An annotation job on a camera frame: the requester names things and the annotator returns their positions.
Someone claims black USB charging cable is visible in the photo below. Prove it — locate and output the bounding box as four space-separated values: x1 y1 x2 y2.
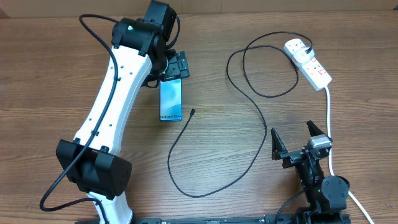
167 30 314 199

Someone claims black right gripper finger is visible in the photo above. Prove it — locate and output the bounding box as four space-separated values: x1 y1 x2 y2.
307 120 324 137
271 128 287 160

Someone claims white power strip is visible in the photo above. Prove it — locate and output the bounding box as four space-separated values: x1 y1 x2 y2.
284 39 332 91

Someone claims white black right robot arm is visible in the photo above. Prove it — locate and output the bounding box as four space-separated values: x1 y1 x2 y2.
265 120 351 224

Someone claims white charger plug adapter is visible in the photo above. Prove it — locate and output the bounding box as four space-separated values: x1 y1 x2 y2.
293 47 315 65

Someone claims blue Galaxy smartphone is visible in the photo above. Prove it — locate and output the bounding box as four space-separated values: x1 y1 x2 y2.
160 79 182 121

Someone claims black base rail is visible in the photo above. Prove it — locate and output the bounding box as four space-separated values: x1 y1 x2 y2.
75 214 351 224

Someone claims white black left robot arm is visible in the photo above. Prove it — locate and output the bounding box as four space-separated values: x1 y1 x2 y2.
56 1 190 223

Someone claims white power strip cord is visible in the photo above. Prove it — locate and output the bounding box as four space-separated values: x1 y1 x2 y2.
324 86 376 224

